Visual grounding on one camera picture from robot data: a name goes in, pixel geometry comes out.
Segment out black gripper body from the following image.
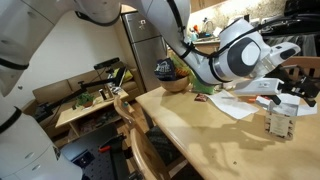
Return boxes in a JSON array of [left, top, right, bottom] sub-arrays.
[[279, 64, 320, 97]]

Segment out open white cardboard box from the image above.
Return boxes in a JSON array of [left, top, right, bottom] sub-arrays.
[[254, 93, 318, 141]]

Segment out slatted back wooden chair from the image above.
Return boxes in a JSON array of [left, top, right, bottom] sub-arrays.
[[283, 55, 320, 91]]

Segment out gray dish towel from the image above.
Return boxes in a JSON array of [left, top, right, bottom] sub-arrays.
[[266, 34, 318, 58]]

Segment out flat white paper sheet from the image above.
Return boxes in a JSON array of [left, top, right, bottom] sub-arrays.
[[207, 89, 260, 120]]

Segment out black kitchen stove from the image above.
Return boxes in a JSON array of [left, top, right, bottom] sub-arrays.
[[260, 0, 320, 36]]

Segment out small brown snack packet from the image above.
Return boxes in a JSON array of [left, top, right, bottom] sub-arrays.
[[194, 92, 210, 103]]

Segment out green plastic bag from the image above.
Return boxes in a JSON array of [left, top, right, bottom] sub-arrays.
[[191, 74, 216, 95]]

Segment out wooden lower cabinets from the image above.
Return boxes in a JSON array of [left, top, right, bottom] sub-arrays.
[[193, 39, 221, 55]]

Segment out wooden cabinets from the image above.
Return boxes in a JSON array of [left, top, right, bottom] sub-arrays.
[[189, 0, 231, 13], [193, 39, 221, 55]]

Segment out olive green snack bag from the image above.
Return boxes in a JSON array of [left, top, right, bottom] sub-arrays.
[[170, 54, 192, 79]]

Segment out wooden bowl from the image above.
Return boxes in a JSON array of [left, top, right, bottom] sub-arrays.
[[160, 74, 192, 93]]

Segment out teal cup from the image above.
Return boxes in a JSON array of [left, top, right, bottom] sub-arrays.
[[189, 30, 199, 43]]

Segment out dark seat cushion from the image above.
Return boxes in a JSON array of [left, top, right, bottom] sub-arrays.
[[145, 125, 183, 166]]

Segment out wooden upper cabinets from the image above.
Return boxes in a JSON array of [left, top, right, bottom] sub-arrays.
[[189, 0, 231, 13]]

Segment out stainless steel fridge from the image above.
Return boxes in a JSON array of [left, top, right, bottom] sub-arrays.
[[121, 11, 169, 93]]

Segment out yellow green pillow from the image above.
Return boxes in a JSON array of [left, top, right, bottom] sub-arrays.
[[112, 67, 134, 84]]

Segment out small potted plant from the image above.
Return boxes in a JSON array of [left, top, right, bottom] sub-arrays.
[[74, 92, 96, 109]]

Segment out black robot cart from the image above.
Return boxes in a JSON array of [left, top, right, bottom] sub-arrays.
[[59, 123, 134, 180]]

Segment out wooden coffee table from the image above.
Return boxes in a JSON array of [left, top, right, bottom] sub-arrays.
[[54, 88, 130, 138]]

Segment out tan sofa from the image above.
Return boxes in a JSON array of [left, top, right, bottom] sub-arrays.
[[18, 66, 146, 141]]

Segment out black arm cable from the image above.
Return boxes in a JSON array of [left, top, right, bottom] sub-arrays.
[[166, 0, 291, 59]]

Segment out black stereo camera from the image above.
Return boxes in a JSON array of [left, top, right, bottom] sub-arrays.
[[93, 56, 121, 71]]

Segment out orange clamp handle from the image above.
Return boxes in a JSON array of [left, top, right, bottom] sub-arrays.
[[98, 145, 112, 154]]

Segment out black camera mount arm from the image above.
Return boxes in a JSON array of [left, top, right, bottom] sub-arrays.
[[33, 66, 128, 124]]

